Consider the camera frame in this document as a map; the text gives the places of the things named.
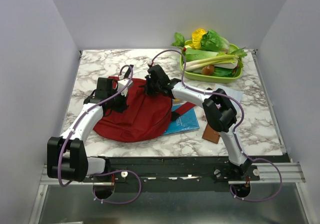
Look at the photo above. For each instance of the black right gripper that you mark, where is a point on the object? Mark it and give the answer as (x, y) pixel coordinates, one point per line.
(148, 91)

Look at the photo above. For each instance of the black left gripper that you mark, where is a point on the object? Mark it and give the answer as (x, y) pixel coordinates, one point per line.
(123, 105)

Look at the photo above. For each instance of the red student backpack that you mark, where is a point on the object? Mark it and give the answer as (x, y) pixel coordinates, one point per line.
(146, 117)

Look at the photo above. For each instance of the brown leather wallet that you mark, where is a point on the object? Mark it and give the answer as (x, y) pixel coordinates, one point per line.
(211, 135)

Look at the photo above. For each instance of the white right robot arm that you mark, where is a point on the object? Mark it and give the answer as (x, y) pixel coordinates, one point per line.
(218, 108)

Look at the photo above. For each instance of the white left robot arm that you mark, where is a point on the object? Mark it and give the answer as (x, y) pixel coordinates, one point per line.
(66, 154)

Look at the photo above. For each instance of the green plastic tray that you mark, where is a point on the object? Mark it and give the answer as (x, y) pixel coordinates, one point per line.
(221, 75)

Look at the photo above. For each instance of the green white leek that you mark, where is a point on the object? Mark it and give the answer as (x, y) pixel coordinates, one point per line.
(228, 61)

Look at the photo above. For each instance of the green leaf sprig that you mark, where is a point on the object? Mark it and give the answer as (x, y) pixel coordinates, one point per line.
(179, 40)

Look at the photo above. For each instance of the blue paperback book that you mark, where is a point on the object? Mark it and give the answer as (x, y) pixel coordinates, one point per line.
(182, 118)

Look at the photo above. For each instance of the brown mushroom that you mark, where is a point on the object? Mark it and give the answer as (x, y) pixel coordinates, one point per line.
(208, 70)

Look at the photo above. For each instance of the yellow artificial flower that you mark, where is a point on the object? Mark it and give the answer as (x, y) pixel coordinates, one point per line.
(196, 38)

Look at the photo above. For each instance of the green lettuce head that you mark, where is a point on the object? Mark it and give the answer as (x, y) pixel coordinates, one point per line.
(212, 41)

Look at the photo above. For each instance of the flower cover Designer Fate book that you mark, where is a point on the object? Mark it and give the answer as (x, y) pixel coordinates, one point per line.
(237, 95)

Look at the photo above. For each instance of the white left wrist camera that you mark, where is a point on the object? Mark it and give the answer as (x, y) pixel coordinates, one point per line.
(124, 86)

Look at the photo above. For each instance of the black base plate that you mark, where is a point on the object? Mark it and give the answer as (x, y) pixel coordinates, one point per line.
(168, 175)

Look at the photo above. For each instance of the aluminium rail frame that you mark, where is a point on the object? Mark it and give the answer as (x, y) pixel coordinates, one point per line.
(279, 198)

